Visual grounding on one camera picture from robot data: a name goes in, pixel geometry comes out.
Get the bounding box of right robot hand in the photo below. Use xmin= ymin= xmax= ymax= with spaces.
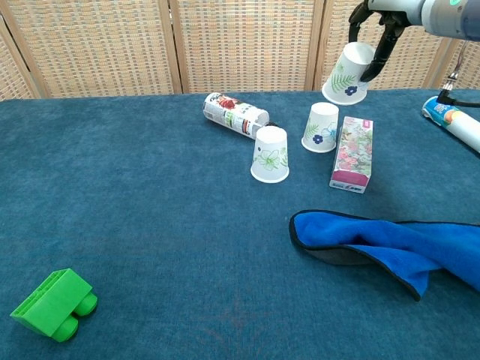
xmin=348 ymin=0 xmax=425 ymax=83

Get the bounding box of paper cup fern print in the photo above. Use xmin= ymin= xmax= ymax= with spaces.
xmin=321 ymin=40 xmax=377 ymax=107

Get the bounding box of paper cup light blue flower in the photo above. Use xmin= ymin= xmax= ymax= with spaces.
xmin=301 ymin=102 xmax=340 ymax=154

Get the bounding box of floral tissue box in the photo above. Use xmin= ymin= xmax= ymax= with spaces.
xmin=328 ymin=115 xmax=375 ymax=195

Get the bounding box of paper cup green flower print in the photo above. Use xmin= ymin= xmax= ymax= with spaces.
xmin=250 ymin=125 xmax=290 ymax=184

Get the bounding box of woven folding screen panel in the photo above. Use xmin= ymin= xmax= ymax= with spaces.
xmin=167 ymin=0 xmax=326 ymax=95
xmin=436 ymin=35 xmax=480 ymax=91
xmin=0 ymin=14 xmax=41 ymax=101
xmin=0 ymin=0 xmax=184 ymax=100
xmin=313 ymin=0 xmax=470 ymax=92

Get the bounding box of white tube blue label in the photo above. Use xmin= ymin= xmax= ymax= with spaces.
xmin=421 ymin=95 xmax=480 ymax=154

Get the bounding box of white red drink can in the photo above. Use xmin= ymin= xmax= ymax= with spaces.
xmin=202 ymin=92 xmax=279 ymax=140

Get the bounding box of blue microfibre cloth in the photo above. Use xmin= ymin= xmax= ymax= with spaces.
xmin=288 ymin=208 xmax=480 ymax=302

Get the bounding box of teal carpet table cover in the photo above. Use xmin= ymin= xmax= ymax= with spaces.
xmin=0 ymin=88 xmax=480 ymax=360

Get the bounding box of green toy building block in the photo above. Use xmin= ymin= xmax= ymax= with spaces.
xmin=9 ymin=268 xmax=99 ymax=343

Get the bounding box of black cable with plug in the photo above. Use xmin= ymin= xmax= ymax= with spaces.
xmin=437 ymin=40 xmax=480 ymax=108

